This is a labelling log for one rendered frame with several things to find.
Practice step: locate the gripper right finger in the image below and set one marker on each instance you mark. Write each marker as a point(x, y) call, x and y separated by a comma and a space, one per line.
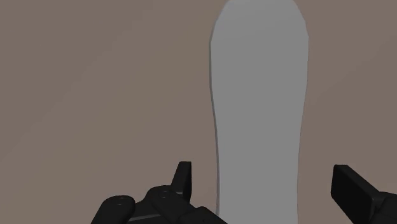
point(356, 192)

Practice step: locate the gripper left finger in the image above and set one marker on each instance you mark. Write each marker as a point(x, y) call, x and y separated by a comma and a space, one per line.
point(164, 204)

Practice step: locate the grey long flat rounded object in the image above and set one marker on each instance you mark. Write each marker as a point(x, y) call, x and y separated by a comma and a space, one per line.
point(259, 93)

